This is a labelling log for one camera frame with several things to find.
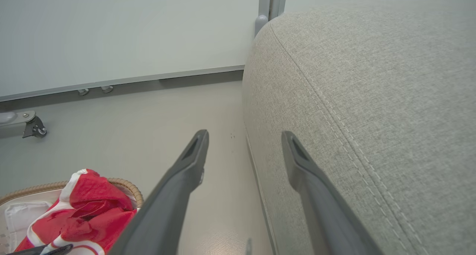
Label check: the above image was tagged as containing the light grey fabric sofa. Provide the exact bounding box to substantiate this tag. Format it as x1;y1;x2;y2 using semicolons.
242;0;476;255

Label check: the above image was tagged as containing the red and white garment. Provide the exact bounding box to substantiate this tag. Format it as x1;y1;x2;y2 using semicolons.
14;168;138;255

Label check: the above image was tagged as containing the white basket with wicker rim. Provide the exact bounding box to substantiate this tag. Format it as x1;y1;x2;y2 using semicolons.
0;178;145;255

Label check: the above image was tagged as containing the grey partition foot with caster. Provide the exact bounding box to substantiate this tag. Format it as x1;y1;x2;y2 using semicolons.
0;110;48;139

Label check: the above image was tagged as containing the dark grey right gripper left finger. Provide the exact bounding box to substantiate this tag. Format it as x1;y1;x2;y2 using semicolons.
108;129;209;255

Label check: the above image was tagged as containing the white cloth garment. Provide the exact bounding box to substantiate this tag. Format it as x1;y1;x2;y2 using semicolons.
4;202;53;249

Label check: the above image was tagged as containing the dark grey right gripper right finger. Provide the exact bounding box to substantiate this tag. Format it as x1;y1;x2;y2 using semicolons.
281;131;384;255

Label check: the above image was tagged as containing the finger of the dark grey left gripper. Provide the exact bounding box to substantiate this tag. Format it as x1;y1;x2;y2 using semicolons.
40;243;74;255
7;245;49;255

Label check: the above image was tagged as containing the grey upright partition post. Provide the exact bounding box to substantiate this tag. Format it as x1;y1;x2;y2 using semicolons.
254;0;288;37

